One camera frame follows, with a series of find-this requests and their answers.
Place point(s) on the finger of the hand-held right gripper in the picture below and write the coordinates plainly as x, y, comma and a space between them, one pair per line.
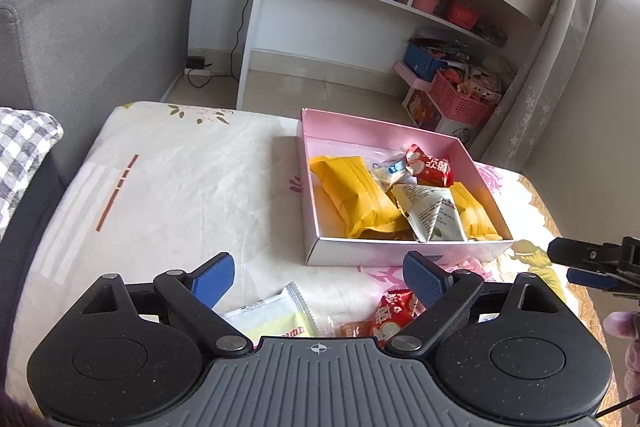
592, 279
580, 252

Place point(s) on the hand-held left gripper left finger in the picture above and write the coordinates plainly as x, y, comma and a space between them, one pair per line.
212, 279

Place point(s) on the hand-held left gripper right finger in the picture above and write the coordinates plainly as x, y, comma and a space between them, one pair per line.
425, 279

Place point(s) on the red snack packet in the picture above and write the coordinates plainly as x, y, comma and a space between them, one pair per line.
392, 314
430, 167

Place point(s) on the pink cardboard box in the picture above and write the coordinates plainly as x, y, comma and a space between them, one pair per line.
375, 252

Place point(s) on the white triangular snack packet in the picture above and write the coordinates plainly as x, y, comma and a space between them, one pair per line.
430, 212

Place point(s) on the white pale yellow snack packet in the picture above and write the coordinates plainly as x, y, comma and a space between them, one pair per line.
270, 317

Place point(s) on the small yellow snack packet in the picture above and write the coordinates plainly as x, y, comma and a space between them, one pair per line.
475, 212

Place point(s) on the orange snack packet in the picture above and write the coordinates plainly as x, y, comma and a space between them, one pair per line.
350, 329

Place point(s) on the white blue label snack packet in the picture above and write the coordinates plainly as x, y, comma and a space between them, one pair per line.
387, 172

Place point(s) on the large yellow snack packet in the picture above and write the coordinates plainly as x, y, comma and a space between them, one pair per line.
350, 192

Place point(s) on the printed carton box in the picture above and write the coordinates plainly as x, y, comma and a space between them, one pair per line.
430, 117

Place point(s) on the large pink basket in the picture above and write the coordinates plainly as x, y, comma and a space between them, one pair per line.
460, 104

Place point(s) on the dark seat cushion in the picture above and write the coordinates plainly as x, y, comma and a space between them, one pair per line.
25, 232

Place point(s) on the pink white stool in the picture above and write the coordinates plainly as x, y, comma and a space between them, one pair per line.
410, 74

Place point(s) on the lace curtain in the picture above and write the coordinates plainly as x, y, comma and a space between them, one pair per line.
565, 47

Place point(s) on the blue storage box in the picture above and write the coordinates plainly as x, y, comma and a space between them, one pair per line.
422, 62

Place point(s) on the checkered cushion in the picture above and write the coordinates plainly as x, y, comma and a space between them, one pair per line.
25, 152

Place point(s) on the small red basket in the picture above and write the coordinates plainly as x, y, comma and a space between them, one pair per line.
462, 16

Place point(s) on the white bookshelf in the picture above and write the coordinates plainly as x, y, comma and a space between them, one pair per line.
320, 32

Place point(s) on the grey sofa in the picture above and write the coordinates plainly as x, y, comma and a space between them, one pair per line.
100, 17

